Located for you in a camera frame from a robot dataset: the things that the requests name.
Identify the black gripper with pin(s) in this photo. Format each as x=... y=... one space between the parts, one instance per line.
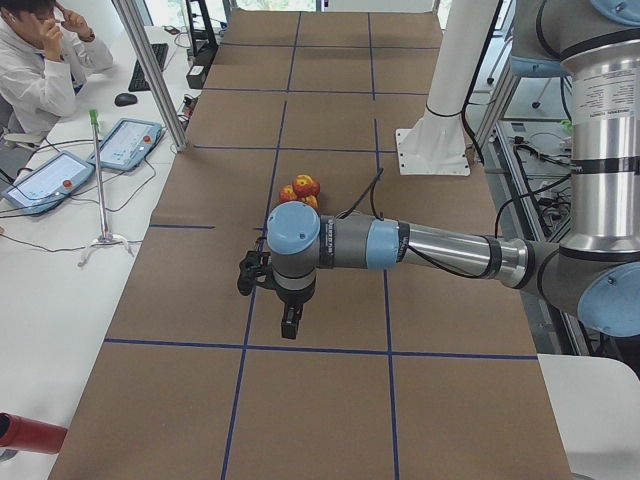
x=294 y=296

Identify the red yellow apple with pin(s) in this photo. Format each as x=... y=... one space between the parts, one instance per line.
x=302 y=185

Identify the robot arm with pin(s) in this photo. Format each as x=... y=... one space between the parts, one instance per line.
x=593 y=272

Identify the front base apple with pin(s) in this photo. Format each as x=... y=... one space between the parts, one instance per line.
x=311 y=201

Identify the base apple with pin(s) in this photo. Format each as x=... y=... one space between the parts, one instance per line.
x=311 y=201
x=317 y=187
x=287 y=194

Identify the rear base apple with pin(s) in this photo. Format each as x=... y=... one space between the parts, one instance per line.
x=287 y=194

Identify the far teach pendant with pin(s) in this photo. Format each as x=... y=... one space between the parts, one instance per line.
x=128 y=143

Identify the teach pendant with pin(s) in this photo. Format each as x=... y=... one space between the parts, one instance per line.
x=47 y=186
x=128 y=143

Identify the near teach pendant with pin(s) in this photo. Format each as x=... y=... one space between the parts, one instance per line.
x=47 y=186

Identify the black computer box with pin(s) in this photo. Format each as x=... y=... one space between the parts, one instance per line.
x=200 y=66

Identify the black computer mouse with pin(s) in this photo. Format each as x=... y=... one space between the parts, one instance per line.
x=125 y=99

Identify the red bottle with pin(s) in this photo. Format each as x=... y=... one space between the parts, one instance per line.
x=25 y=434

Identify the seated person white hoodie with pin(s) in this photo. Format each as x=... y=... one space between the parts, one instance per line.
x=47 y=50

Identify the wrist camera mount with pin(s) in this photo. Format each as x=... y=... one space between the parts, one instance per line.
x=255 y=270

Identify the metal reacher green handle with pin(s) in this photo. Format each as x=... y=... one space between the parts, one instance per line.
x=106 y=236

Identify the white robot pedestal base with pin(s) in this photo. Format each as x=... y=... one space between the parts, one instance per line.
x=435 y=145

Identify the aluminium frame post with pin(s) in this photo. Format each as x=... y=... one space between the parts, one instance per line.
x=133 y=25

